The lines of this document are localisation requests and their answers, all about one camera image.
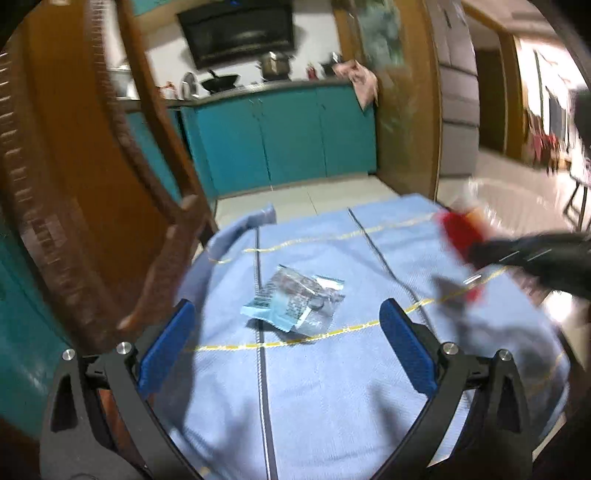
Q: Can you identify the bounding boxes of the teal lower kitchen cabinets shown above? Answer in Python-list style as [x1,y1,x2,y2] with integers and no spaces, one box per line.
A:
[124,83,378,198]

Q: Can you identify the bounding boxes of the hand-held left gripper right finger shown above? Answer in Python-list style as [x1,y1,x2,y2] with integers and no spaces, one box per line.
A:
[365,298,539,480]

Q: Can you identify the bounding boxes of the glass pot lid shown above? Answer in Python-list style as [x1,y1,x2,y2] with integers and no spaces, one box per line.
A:
[179,71,202,99]

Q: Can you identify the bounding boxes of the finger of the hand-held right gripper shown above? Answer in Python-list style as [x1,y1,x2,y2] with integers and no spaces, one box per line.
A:
[465,234,548,278]

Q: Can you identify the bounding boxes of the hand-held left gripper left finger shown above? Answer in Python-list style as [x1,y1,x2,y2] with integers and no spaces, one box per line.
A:
[39,299,205,480]

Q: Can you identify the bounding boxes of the silver and blue wrapper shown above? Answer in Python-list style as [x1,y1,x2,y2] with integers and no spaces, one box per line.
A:
[242,265,346,334]

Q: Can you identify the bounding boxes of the carved wooden chair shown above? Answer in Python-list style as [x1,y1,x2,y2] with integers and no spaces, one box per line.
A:
[0,0,220,480]

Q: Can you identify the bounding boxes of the grey refrigerator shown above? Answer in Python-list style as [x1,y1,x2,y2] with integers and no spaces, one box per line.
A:
[425,0,482,180]

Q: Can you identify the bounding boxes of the wooden framed glass door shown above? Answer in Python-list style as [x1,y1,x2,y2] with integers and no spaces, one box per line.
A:
[332,0,445,200]

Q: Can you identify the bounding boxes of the red packet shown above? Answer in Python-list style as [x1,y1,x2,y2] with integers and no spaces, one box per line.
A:
[438,210,490,303]

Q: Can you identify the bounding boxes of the wooden stool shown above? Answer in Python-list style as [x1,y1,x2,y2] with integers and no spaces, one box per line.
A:
[564,159,591,232]

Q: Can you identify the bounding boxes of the black wok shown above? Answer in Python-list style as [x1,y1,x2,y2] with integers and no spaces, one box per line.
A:
[202,69,241,95]

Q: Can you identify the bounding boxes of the blue tablecloth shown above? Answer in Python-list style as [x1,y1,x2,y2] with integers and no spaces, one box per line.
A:
[168,194,571,480]

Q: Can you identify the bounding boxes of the pink hanging cloth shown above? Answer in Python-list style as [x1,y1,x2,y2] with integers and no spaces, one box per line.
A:
[333,60,379,110]

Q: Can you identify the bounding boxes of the trash bin with clear liner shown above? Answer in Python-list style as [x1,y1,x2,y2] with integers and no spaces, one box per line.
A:
[450,178,578,243]

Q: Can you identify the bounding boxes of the steel basin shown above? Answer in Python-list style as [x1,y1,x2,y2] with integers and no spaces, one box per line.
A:
[108,65,140,100]

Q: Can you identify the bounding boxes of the steel stock pot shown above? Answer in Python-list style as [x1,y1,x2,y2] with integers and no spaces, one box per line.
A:
[259,51,293,80]

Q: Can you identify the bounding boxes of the small black pot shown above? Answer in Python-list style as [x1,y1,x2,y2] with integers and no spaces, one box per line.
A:
[321,53,345,77]

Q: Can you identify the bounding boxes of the red chairs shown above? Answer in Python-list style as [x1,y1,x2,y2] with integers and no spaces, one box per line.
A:
[522,111,570,172]

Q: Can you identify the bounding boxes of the black range hood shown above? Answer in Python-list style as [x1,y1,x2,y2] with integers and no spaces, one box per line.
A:
[177,0,295,70]

